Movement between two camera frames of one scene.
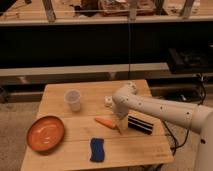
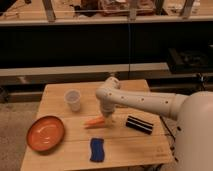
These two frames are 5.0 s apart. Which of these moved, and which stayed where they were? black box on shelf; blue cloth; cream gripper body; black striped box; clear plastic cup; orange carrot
Moved: cream gripper body; orange carrot
Stayed: black box on shelf; blue cloth; black striped box; clear plastic cup
